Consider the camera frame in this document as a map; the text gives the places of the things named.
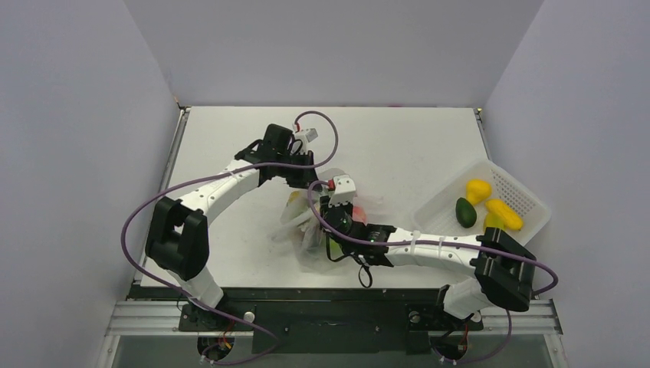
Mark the red fake apple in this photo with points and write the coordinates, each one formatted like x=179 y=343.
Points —
x=359 y=215

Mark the yellow fake mango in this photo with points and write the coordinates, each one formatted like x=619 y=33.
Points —
x=505 y=213

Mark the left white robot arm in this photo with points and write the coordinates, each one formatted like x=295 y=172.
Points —
x=178 y=234

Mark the white plastic basket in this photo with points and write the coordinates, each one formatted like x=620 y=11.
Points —
x=435 y=213

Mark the aluminium frame rail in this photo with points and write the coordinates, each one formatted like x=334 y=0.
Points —
x=162 y=318

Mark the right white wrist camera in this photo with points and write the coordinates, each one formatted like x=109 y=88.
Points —
x=341 y=190

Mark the yellow green star fruit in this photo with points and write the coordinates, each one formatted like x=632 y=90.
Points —
x=493 y=221

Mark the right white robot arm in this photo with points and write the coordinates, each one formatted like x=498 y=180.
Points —
x=498 y=270

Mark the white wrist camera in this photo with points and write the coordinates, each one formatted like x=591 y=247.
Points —
x=306 y=136
x=341 y=190

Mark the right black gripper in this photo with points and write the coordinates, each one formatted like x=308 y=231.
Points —
x=329 y=206

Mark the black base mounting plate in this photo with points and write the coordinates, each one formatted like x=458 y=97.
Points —
x=318 y=320

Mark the yellow fake pepper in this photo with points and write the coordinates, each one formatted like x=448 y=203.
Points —
x=477 y=191

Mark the clear plastic bag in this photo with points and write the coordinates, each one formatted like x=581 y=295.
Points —
x=299 y=228

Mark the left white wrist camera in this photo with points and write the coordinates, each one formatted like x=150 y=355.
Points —
x=306 y=136

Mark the dark green avocado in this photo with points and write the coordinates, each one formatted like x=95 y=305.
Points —
x=465 y=213

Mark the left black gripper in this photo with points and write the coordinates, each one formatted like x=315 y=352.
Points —
x=306 y=175

